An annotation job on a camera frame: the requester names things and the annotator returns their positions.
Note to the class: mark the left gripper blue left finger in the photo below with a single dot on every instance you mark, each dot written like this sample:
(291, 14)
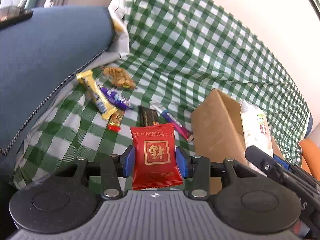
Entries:
(128, 161)

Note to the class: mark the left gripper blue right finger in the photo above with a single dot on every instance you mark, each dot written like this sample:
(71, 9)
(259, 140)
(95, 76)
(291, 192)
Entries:
(183, 162)

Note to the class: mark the red square snack packet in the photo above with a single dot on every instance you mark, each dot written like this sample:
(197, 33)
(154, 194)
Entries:
(155, 160)

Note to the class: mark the dark brown chocolate biscuit bar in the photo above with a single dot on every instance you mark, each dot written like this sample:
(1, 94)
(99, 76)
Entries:
(148, 117)

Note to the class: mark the yellow Alpenliebe candy bar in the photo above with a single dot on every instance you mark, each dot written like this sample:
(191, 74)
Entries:
(104, 106)

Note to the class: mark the purple silver stick sachet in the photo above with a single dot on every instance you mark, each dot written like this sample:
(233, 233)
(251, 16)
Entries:
(164, 112)

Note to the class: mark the orange pillow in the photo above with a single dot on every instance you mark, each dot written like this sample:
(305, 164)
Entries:
(310, 157)

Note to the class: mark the small red gold candy packet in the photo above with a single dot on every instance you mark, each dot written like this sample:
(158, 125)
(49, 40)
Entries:
(115, 120)

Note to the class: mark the brown cardboard box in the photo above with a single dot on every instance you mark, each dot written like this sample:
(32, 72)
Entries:
(217, 129)

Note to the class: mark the purple snack wrapper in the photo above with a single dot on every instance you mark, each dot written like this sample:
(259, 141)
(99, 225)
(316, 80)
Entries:
(116, 99)

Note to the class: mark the white tissue pack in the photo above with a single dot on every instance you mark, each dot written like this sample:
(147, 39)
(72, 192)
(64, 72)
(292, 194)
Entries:
(255, 127)

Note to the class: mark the clear bag of crackers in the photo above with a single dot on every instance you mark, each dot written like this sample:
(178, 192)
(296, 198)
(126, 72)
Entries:
(119, 77)

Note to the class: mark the green white checkered cloth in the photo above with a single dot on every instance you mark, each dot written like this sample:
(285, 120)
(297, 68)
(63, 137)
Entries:
(179, 51)

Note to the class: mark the blue sofa cushion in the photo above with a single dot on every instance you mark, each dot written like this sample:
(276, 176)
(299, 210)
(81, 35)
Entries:
(40, 56)

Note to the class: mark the white paper bag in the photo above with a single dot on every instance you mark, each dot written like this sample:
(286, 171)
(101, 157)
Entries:
(121, 40)

